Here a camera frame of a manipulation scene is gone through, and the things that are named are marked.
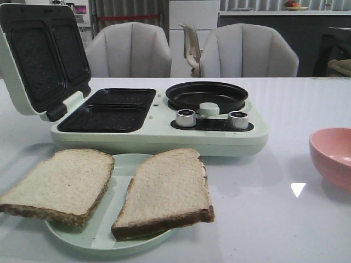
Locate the bread slice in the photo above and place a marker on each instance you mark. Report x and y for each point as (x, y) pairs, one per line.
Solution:
(65, 188)
(169, 190)

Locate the mint green sandwich maker lid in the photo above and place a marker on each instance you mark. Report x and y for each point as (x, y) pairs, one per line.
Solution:
(43, 61)

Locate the pink bowl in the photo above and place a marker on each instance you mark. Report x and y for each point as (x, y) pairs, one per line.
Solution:
(330, 154)

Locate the mint green breakfast maker base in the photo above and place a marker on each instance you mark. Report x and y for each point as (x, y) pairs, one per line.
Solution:
(130, 120)

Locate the left silver control knob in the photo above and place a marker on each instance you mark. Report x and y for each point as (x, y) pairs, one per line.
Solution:
(185, 118)

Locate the silver control knob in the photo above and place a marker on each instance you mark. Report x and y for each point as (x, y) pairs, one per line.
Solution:
(238, 120)
(185, 118)

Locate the black round frying pan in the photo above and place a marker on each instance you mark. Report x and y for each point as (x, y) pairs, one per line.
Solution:
(190, 95)

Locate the right silver control knob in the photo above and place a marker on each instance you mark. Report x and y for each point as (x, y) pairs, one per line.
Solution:
(238, 120)

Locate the beige office chair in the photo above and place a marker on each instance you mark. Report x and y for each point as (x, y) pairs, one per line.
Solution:
(192, 52)

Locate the left grey upholstered chair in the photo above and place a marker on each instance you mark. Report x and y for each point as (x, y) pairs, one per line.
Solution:
(132, 49)

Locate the grey upholstered chair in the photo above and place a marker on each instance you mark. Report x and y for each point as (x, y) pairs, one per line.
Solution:
(132, 49)
(246, 50)

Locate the right grey upholstered chair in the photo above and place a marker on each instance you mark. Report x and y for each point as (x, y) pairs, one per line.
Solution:
(246, 50)

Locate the white refrigerator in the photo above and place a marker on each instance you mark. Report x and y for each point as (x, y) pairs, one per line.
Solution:
(203, 15)

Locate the mint green round plate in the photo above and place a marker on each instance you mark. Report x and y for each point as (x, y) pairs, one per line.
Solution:
(95, 237)

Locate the red barrier belt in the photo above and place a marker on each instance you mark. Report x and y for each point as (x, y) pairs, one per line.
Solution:
(133, 17)

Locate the fruit plate on counter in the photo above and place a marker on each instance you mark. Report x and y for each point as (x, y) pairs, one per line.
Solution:
(294, 6)

